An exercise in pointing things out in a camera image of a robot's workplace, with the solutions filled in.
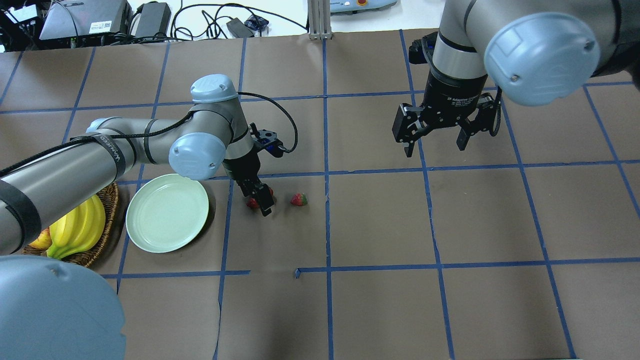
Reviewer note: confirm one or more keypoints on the aluminium frame post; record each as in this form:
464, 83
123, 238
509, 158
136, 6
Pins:
318, 17

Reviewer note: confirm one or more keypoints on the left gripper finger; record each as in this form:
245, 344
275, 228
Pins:
247, 188
265, 200

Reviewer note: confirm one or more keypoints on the light green plate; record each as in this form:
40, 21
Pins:
167, 213

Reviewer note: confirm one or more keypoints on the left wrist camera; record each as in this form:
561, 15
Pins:
266, 140

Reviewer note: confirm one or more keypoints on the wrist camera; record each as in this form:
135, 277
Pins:
266, 140
421, 51

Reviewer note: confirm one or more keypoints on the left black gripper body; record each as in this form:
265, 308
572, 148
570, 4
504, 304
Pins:
244, 170

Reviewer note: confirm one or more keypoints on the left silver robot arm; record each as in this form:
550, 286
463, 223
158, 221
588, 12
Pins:
55, 310

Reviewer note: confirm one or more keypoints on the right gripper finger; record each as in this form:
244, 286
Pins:
409, 146
463, 138

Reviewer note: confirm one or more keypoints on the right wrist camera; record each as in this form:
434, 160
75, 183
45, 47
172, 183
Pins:
421, 51

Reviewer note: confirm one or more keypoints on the blue teach pendant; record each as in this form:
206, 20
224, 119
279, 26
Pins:
347, 7

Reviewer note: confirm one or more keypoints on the red yellow apple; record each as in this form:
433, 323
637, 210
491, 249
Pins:
43, 241

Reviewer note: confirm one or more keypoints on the black power adapter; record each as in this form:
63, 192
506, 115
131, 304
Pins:
152, 19

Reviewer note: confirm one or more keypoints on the black laptop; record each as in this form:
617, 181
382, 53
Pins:
84, 19

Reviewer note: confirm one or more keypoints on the small black power brick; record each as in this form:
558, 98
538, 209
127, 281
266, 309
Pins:
238, 29

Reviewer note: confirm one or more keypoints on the woven wicker basket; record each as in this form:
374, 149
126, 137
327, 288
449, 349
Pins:
110, 198

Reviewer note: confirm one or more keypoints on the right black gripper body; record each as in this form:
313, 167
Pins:
454, 96

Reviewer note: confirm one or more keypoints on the yellow banana bunch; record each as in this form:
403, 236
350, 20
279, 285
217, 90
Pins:
79, 230

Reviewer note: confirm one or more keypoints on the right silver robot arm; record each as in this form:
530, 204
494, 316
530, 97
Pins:
532, 51

